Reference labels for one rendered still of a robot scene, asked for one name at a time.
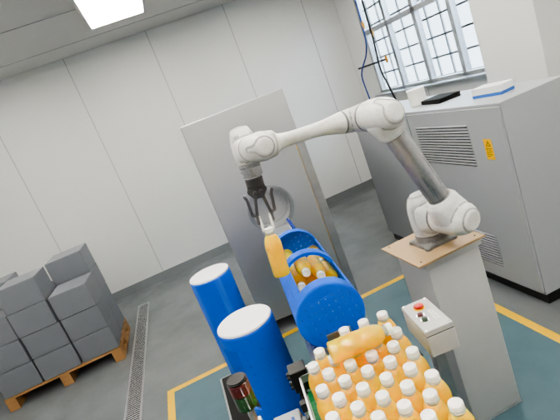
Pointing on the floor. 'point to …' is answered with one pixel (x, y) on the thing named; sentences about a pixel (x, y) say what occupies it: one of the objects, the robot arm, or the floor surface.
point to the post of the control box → (445, 372)
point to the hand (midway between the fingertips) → (267, 222)
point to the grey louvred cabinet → (489, 177)
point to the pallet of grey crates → (56, 324)
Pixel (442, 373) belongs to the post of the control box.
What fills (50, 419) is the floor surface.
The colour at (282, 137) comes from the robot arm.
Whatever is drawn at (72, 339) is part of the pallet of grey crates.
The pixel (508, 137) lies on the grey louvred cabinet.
